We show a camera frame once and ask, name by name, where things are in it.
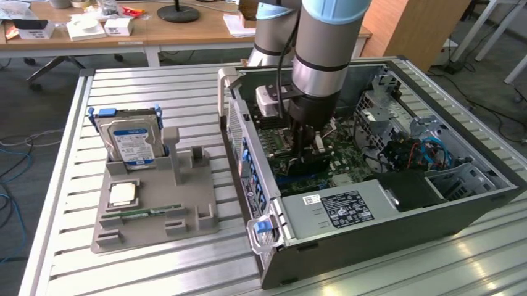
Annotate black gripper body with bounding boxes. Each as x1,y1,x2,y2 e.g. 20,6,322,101
290,94,341,128

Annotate CPU socket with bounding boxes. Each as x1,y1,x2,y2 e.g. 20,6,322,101
279,128,297,149

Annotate green motherboard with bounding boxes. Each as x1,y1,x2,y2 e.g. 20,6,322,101
258,106,374,195

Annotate perforated metal disk bay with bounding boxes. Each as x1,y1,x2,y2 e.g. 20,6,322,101
353,72,417,149

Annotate grey power supply unit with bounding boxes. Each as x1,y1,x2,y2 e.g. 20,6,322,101
282,180,403,240

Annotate blue case latch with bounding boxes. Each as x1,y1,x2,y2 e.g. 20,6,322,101
255,217,275,237

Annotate white paper stack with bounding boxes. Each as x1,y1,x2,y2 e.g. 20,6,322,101
223,14,258,38

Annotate wooden cabinet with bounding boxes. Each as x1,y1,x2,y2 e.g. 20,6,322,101
358,0,473,72

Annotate black power strip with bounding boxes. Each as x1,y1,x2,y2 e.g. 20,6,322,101
430,61,465,75

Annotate open dark grey PC case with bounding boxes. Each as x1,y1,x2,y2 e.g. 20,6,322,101
217,58,521,290

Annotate brown cardboard box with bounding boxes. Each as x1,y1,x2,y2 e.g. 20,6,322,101
238,0,259,28

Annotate grey plastic parts rack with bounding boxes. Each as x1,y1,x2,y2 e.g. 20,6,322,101
90,126,222,255

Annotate white socket box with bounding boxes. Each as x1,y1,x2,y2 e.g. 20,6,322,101
442,39,459,59

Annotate open metal disk bay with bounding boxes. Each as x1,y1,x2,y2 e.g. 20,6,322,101
426,162,498,201

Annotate wooden desk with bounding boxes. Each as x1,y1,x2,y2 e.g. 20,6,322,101
0,0,374,59

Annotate hard disk in blue carrier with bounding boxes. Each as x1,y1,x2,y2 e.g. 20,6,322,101
86,104,169,171

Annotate black round lamp base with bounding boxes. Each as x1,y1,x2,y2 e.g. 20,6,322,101
156,0,202,23

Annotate green RAM stick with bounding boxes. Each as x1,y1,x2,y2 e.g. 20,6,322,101
102,205,182,221

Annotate silver CPU chip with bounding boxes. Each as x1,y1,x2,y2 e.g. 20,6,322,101
107,182,138,207

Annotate red packet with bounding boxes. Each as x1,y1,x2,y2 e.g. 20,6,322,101
122,6,146,20

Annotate small white labelled box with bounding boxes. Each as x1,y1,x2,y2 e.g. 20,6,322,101
103,17,135,37

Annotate clear plastic bag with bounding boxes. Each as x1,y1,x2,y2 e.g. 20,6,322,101
98,0,122,16

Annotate white box with round roll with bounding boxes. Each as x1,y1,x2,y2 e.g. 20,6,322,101
66,14,108,42

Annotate black chair base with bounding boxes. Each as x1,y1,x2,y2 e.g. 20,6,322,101
24,54,124,92

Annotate black topped white box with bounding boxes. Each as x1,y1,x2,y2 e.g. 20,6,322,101
12,18,56,40

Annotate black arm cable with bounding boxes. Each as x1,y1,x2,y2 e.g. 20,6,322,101
277,23,301,120

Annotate black wire bundle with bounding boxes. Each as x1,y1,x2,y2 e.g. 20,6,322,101
362,135,413,172

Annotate red wire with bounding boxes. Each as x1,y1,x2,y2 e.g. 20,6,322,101
407,140,425,169

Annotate blue wire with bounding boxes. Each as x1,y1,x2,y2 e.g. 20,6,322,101
423,135,454,170

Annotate white table frame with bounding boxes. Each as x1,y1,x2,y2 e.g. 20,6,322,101
450,0,527,84

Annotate white floor cable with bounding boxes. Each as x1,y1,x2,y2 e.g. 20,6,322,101
0,129,64,147

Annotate blue floor cable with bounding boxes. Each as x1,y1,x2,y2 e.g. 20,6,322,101
0,147,32,263

